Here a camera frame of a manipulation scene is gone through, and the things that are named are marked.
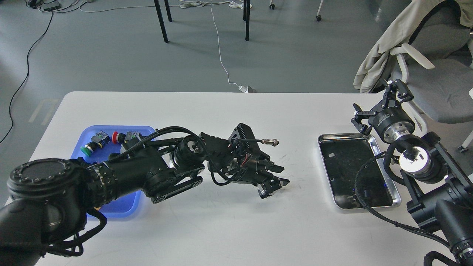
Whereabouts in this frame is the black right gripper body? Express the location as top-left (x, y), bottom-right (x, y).
top-left (371, 107), bottom-right (415, 144)

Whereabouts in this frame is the grey office chair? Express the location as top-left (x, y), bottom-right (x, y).
top-left (384, 0), bottom-right (473, 153)

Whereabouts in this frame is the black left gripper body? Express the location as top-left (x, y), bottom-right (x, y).
top-left (207, 123), bottom-right (272, 185)

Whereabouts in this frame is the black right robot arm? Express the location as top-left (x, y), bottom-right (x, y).
top-left (351, 79), bottom-right (473, 266)

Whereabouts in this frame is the blue plastic tray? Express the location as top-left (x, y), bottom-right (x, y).
top-left (71, 125), bottom-right (155, 219)

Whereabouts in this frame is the black cable on floor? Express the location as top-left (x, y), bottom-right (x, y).
top-left (0, 0), bottom-right (89, 144)

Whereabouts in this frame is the black table leg left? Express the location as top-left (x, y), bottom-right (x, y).
top-left (153, 0), bottom-right (173, 43)

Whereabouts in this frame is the green push button switch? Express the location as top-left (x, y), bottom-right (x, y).
top-left (80, 131), bottom-right (111, 157)

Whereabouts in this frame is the white cable on floor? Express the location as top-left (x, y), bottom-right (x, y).
top-left (179, 0), bottom-right (253, 89)

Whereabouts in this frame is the red push button switch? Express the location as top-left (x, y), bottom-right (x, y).
top-left (111, 131), bottom-right (143, 145)

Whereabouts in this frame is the beige jacket on chair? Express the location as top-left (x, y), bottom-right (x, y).
top-left (353, 0), bottom-right (446, 93)

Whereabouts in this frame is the white power adapter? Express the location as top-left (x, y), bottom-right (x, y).
top-left (239, 85), bottom-right (256, 93)

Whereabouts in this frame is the black table leg right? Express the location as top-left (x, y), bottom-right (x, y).
top-left (243, 0), bottom-right (251, 41)

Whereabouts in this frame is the black table leg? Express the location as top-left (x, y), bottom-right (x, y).
top-left (153, 0), bottom-right (173, 43)
top-left (243, 0), bottom-right (251, 41)

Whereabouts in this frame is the silver metal tray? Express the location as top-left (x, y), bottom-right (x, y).
top-left (317, 133), bottom-right (402, 212)

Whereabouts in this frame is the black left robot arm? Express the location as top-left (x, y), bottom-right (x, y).
top-left (1, 123), bottom-right (289, 266)

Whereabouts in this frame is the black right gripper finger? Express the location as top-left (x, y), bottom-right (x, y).
top-left (351, 103), bottom-right (378, 135)
top-left (383, 79), bottom-right (414, 109)

